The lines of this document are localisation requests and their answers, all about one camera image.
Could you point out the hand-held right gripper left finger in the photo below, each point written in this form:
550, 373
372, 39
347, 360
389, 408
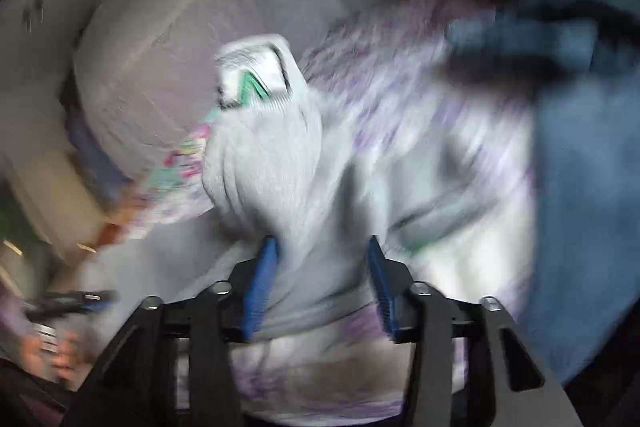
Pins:
259, 289

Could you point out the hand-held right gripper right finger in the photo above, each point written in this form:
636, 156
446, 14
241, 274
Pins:
382, 289

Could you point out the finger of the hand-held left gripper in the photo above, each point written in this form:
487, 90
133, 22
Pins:
70, 302

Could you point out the person's left hand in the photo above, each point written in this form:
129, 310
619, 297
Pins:
60, 359

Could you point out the colourful printed cloth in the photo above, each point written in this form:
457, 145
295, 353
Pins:
172, 179

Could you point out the purple floral bed sheet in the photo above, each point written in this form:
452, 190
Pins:
395, 72

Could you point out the blue cloth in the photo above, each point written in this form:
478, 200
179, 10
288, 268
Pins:
575, 182

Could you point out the grey upholstered furniture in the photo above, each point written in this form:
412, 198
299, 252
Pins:
175, 32

